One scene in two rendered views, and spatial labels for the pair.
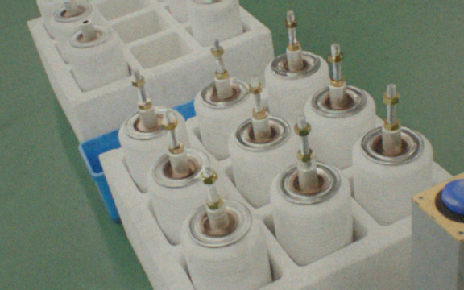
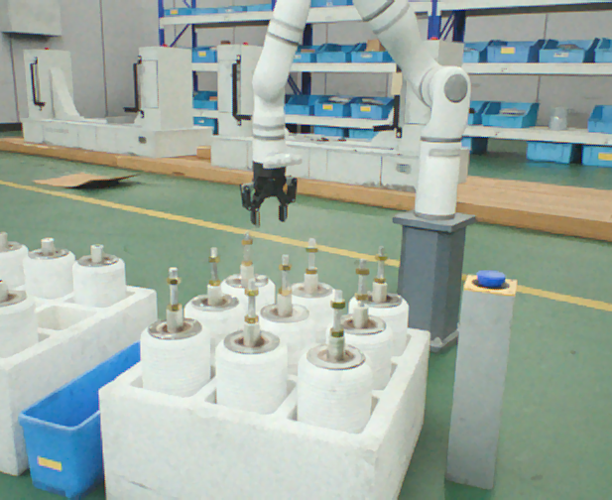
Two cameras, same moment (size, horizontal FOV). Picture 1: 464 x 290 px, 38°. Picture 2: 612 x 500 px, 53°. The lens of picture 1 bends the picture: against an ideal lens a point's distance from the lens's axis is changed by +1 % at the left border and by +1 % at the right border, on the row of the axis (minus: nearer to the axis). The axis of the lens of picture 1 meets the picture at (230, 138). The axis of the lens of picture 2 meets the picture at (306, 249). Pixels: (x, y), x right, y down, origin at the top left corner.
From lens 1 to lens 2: 0.67 m
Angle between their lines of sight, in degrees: 51
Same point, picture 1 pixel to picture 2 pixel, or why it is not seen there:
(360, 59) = not seen: hidden behind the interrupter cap
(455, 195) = (490, 275)
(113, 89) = (42, 348)
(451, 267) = (505, 322)
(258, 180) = (299, 349)
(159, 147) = (202, 342)
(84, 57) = (8, 315)
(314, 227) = (385, 351)
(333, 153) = (322, 329)
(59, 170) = not seen: outside the picture
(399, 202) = (400, 337)
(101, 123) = (29, 392)
